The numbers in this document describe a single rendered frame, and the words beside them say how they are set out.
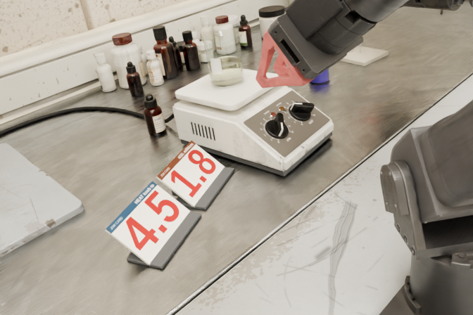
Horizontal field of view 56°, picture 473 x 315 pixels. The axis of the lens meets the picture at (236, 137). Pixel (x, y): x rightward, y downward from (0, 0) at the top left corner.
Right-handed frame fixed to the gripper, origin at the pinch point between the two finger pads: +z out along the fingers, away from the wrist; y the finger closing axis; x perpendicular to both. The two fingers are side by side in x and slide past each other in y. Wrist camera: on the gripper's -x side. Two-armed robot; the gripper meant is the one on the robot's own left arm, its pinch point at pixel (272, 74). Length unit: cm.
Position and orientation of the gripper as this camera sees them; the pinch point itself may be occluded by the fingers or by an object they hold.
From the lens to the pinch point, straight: 52.6
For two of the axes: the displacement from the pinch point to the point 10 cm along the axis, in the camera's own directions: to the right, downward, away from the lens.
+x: 5.9, 8.1, -0.1
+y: -6.4, 4.5, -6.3
